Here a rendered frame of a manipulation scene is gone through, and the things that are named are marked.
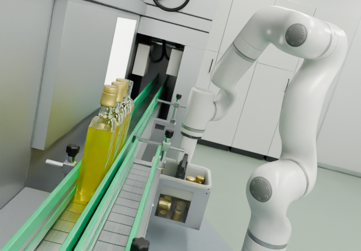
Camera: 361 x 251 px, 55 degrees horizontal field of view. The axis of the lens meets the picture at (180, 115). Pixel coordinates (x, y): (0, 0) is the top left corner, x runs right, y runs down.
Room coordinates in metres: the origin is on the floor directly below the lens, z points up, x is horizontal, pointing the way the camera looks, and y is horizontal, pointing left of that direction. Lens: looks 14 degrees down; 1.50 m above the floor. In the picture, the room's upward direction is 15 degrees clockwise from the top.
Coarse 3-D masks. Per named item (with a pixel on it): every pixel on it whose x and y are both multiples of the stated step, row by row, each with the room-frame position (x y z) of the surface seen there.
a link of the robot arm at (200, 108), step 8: (192, 88) 1.15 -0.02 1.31; (200, 88) 1.17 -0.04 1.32; (192, 96) 1.13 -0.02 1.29; (200, 96) 1.12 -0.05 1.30; (208, 96) 1.13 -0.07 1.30; (192, 104) 1.13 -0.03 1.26; (200, 104) 1.12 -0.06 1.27; (208, 104) 1.13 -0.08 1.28; (192, 112) 1.13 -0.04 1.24; (200, 112) 1.12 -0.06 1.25; (208, 112) 1.14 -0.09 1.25; (184, 120) 1.14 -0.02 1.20; (192, 120) 1.12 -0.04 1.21; (200, 120) 1.12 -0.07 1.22; (208, 120) 1.16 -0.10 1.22; (192, 128) 1.12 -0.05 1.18; (200, 128) 1.13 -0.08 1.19
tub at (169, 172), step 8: (152, 160) 1.19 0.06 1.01; (168, 160) 1.25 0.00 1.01; (168, 168) 1.24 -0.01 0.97; (176, 168) 1.24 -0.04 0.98; (192, 168) 1.25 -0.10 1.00; (200, 168) 1.25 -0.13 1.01; (160, 176) 1.08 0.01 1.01; (168, 176) 1.09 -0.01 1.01; (192, 176) 1.24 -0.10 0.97; (208, 176) 1.18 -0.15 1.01; (192, 184) 1.09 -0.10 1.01; (200, 184) 1.09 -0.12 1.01; (208, 184) 1.11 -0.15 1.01
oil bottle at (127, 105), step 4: (124, 104) 0.92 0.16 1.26; (128, 104) 0.93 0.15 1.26; (128, 108) 0.92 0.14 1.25; (128, 112) 0.92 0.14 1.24; (128, 116) 0.92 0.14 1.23; (128, 120) 0.94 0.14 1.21; (124, 128) 0.91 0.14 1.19; (124, 132) 0.91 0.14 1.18; (124, 136) 0.93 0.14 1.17; (124, 140) 0.94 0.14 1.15; (120, 144) 0.91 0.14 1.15; (120, 148) 0.91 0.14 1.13
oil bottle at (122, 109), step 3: (120, 108) 0.87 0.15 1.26; (123, 108) 0.87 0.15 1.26; (120, 111) 0.86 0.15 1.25; (123, 111) 0.86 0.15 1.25; (126, 111) 0.89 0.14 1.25; (123, 114) 0.86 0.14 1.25; (126, 114) 0.89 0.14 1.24; (123, 123) 0.86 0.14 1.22; (123, 126) 0.88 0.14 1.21; (123, 129) 0.89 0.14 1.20; (120, 135) 0.86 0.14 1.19; (120, 138) 0.87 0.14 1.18; (120, 141) 0.89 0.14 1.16; (117, 150) 0.86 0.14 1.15; (117, 153) 0.88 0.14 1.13
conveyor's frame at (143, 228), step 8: (168, 88) 2.54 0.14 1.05; (160, 104) 1.96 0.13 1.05; (160, 112) 2.17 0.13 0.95; (152, 120) 1.58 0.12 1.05; (144, 136) 1.32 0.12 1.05; (144, 144) 1.37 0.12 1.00; (136, 152) 1.14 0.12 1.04; (152, 184) 0.92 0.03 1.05; (152, 192) 0.87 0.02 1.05; (152, 200) 0.84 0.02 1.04; (144, 216) 0.74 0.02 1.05; (144, 224) 0.71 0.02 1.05; (144, 232) 0.87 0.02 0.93
